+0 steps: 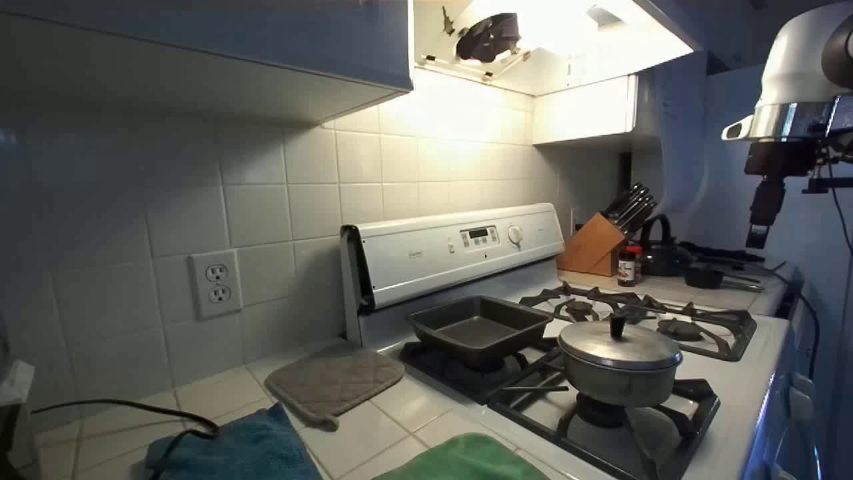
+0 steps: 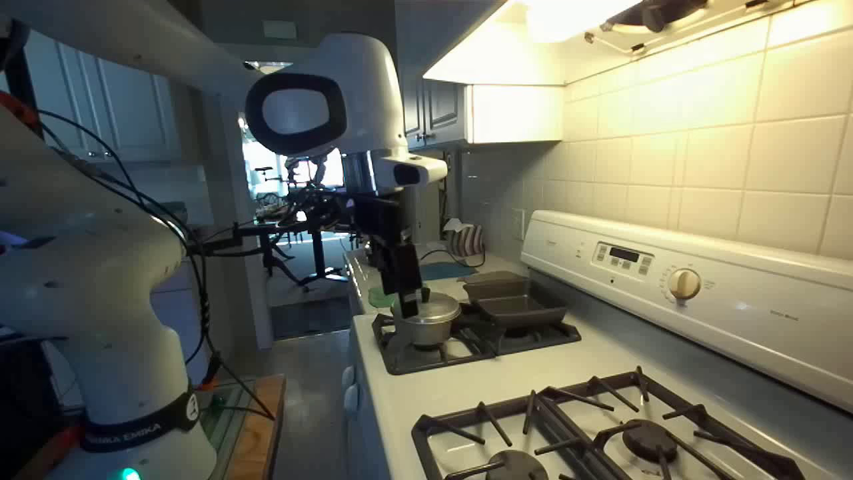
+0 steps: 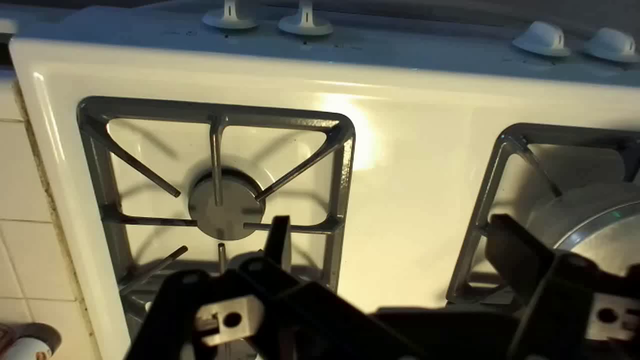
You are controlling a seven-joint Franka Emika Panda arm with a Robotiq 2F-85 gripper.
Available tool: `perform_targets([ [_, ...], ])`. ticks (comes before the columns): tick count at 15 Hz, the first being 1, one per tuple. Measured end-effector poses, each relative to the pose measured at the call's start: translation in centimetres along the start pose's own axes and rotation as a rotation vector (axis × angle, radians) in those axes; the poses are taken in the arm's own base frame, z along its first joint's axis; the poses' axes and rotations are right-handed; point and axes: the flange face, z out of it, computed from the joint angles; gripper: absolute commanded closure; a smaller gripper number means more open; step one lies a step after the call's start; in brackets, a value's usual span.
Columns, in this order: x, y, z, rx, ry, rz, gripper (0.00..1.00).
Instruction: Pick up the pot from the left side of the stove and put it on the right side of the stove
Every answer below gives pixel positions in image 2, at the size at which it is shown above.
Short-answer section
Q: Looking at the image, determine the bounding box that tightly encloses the striped kitchen item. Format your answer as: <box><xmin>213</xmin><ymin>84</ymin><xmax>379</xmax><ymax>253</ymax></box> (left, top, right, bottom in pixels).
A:
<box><xmin>441</xmin><ymin>218</ymin><xmax>487</xmax><ymax>261</ymax></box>

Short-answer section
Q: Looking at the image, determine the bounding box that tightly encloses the black square baking pan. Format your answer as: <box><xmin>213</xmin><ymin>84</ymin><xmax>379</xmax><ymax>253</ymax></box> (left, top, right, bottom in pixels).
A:
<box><xmin>461</xmin><ymin>270</ymin><xmax>570</xmax><ymax>333</ymax></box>

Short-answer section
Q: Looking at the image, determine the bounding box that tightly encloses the black hood fan motor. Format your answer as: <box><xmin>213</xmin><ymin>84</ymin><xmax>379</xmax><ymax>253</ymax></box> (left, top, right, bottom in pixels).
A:
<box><xmin>621</xmin><ymin>0</ymin><xmax>715</xmax><ymax>38</ymax></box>

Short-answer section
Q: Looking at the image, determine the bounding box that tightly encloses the silver pot with black handle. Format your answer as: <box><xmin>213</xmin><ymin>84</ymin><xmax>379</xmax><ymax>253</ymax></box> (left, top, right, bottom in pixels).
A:
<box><xmin>397</xmin><ymin>290</ymin><xmax>465</xmax><ymax>352</ymax></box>

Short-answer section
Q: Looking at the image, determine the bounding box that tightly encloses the blue towel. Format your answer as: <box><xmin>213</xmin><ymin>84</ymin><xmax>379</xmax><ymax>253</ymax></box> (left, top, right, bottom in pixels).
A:
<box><xmin>418</xmin><ymin>258</ymin><xmax>475</xmax><ymax>282</ymax></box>

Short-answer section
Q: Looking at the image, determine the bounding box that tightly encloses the stove clock display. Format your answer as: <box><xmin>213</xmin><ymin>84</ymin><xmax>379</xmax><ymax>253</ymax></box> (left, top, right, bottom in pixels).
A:
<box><xmin>591</xmin><ymin>238</ymin><xmax>658</xmax><ymax>278</ymax></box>

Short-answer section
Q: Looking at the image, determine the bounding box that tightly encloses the black burner cap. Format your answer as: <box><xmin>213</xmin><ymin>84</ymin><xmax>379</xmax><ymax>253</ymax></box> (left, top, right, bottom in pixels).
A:
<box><xmin>486</xmin><ymin>449</ymin><xmax>551</xmax><ymax>480</ymax></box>
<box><xmin>621</xmin><ymin>418</ymin><xmax>683</xmax><ymax>465</ymax></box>

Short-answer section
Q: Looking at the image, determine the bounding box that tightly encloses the black tripod stand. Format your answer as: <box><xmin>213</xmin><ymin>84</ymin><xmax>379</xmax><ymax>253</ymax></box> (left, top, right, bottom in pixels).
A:
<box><xmin>190</xmin><ymin>209</ymin><xmax>363</xmax><ymax>290</ymax></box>

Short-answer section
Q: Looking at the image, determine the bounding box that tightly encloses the green towel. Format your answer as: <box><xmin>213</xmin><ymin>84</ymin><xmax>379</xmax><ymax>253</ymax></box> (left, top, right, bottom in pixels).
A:
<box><xmin>365</xmin><ymin>282</ymin><xmax>402</xmax><ymax>312</ymax></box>

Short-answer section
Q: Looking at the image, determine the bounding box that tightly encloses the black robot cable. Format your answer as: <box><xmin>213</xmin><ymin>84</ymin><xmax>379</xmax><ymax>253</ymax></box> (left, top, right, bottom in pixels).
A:
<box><xmin>34</xmin><ymin>106</ymin><xmax>281</xmax><ymax>422</ymax></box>

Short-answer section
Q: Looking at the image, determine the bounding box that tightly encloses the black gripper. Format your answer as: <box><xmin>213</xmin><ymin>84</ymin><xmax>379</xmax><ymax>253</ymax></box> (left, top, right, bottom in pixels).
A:
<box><xmin>358</xmin><ymin>190</ymin><xmax>427</xmax><ymax>320</ymax></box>

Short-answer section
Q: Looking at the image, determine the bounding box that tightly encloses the round stove knob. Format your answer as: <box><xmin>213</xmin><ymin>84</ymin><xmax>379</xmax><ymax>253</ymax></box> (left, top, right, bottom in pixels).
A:
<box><xmin>666</xmin><ymin>264</ymin><xmax>705</xmax><ymax>305</ymax></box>

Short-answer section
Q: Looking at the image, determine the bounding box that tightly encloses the black stove grate under pan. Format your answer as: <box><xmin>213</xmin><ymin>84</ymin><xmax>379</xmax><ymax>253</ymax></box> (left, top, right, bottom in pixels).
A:
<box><xmin>371</xmin><ymin>301</ymin><xmax>585</xmax><ymax>380</ymax></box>

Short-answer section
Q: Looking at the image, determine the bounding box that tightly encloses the white gas stove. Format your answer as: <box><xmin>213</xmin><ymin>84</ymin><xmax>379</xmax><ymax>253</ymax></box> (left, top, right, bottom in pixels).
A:
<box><xmin>349</xmin><ymin>209</ymin><xmax>853</xmax><ymax>480</ymax></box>

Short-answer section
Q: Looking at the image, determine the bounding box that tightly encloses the wooden base board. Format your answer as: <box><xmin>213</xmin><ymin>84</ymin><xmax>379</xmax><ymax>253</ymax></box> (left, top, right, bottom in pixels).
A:
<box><xmin>198</xmin><ymin>372</ymin><xmax>287</xmax><ymax>480</ymax></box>

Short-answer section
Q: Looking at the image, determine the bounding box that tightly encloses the white range hood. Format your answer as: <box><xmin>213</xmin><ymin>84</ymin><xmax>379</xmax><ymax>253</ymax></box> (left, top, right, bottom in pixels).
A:
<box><xmin>425</xmin><ymin>0</ymin><xmax>822</xmax><ymax>89</ymax></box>

